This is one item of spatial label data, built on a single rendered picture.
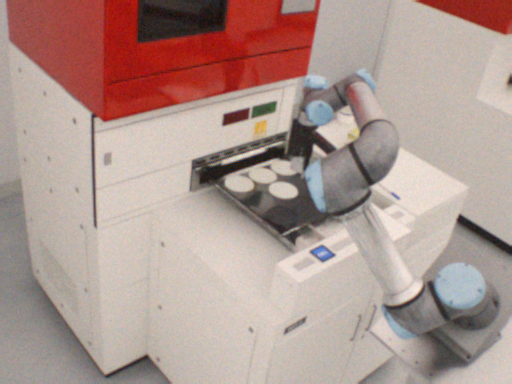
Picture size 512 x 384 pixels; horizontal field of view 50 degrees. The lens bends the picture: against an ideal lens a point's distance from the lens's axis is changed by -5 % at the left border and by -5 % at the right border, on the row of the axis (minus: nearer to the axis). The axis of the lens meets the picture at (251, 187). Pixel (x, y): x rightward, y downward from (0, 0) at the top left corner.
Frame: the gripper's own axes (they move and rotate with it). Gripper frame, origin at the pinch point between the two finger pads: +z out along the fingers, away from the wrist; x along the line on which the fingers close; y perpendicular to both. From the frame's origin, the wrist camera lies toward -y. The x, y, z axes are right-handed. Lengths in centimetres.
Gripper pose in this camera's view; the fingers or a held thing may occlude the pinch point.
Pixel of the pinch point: (304, 175)
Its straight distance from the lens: 194.4
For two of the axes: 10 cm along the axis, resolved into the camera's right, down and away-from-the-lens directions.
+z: -1.3, 8.3, 5.4
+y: -9.9, -1.7, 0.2
